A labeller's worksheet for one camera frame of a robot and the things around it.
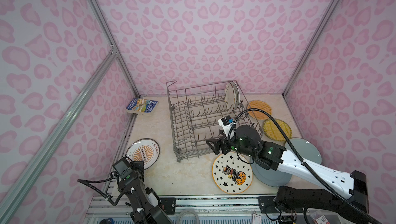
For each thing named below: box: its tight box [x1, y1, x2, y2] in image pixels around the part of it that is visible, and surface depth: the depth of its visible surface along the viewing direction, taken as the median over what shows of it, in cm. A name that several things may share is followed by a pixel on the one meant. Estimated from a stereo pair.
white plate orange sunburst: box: [125, 137, 161, 170], surface depth 92 cm
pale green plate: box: [284, 137, 323, 165], surface depth 93 cm
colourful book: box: [125, 97, 159, 117], surface depth 112 cm
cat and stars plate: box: [211, 151, 253, 195], surface depth 83 cm
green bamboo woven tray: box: [262, 118, 293, 142], surface depth 102 cm
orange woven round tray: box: [247, 100, 273, 121], surface depth 115 cm
